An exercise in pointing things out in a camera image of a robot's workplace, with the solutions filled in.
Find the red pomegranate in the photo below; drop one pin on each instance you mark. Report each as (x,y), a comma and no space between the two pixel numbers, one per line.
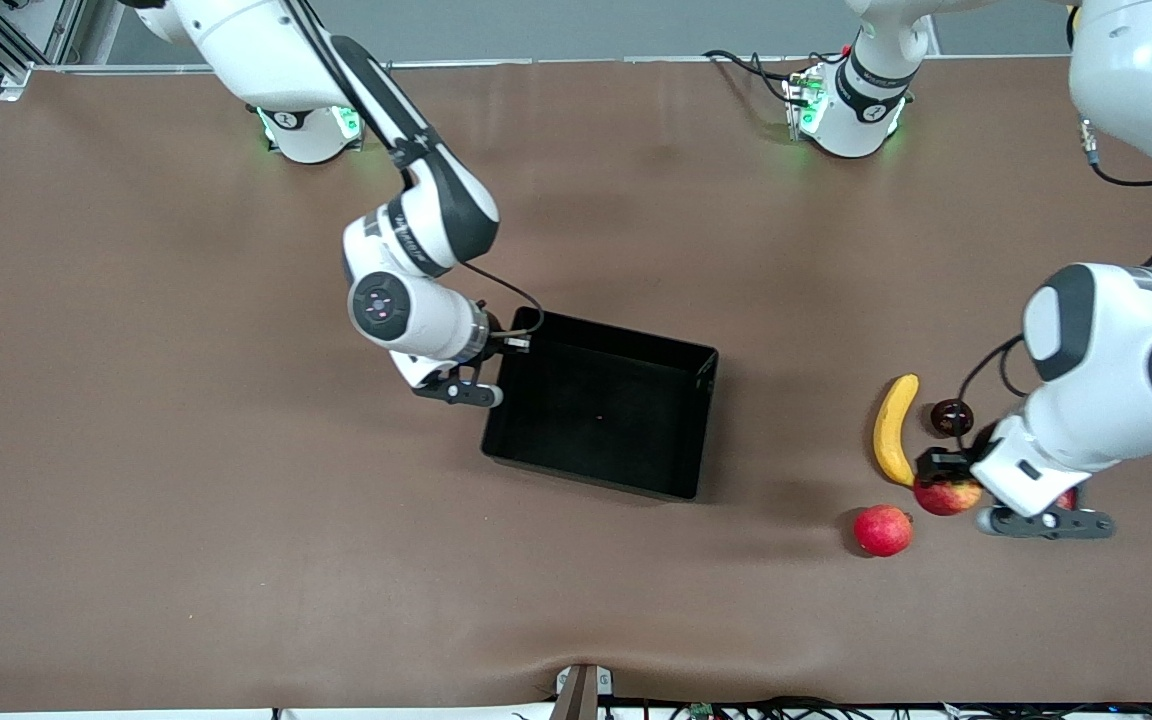
(882,531)

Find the aluminium frame profile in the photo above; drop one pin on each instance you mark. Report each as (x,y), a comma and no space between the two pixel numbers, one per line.
(66,25)

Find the black plastic box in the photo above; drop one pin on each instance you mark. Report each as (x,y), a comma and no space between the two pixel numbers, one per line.
(596,440)

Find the red yellow apple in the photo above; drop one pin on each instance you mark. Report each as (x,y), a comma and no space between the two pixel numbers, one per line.
(946,497)

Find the yellow banana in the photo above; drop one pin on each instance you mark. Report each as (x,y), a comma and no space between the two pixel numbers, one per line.
(894,430)

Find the dark purple plum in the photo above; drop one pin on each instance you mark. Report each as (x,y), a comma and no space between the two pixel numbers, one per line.
(948,415)

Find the red yellow mango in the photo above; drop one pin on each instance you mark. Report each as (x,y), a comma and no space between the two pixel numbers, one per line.
(1067,498)

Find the brown camera mount post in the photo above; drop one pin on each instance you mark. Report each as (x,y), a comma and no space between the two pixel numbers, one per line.
(576,695)

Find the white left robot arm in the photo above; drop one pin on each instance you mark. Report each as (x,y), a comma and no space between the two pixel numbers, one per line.
(1106,350)

